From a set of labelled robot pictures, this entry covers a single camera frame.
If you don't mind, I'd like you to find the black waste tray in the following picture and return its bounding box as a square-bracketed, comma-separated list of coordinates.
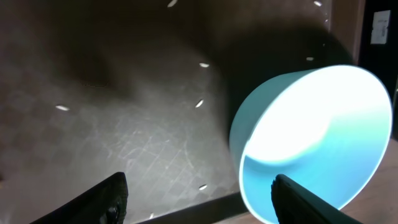
[359, 0, 397, 140]

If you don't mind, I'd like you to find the light blue bowl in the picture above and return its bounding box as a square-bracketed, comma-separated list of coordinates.
[229, 65, 392, 223]

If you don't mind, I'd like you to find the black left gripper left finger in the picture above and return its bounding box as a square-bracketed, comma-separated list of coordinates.
[32, 172, 128, 224]

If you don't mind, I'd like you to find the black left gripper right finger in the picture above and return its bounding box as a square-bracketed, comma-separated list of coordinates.
[271, 174, 361, 224]

